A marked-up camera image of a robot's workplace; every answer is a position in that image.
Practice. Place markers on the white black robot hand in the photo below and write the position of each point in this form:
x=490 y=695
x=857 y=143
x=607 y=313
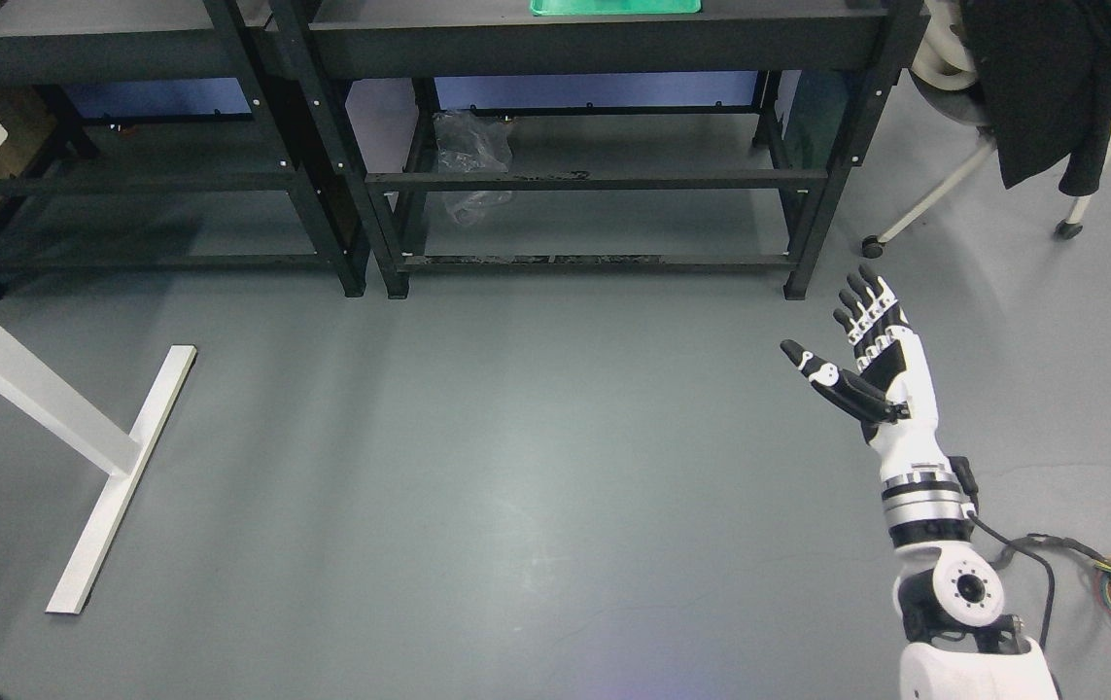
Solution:
x=889 y=390

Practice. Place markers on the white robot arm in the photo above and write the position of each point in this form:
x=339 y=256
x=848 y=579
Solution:
x=961 y=643

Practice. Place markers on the black right metal shelf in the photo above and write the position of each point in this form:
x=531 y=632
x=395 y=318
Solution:
x=744 y=96

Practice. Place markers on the black metal shelf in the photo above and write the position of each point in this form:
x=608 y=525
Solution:
x=744 y=96
x=162 y=136

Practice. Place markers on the green plastic tray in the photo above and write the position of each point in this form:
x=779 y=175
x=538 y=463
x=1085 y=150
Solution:
x=612 y=8

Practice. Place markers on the black left metal shelf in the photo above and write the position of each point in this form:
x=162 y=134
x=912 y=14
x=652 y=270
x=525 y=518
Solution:
x=162 y=136

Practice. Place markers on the grey office chair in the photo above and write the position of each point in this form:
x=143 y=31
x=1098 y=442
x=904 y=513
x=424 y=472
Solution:
x=943 y=71

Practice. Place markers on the black jacket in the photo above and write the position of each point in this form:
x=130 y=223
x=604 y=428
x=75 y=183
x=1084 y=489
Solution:
x=1045 y=70

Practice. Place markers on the clear plastic bag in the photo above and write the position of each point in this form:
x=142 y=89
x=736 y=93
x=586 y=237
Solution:
x=468 y=144

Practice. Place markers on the white table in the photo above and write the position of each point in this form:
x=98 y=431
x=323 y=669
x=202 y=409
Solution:
x=31 y=385

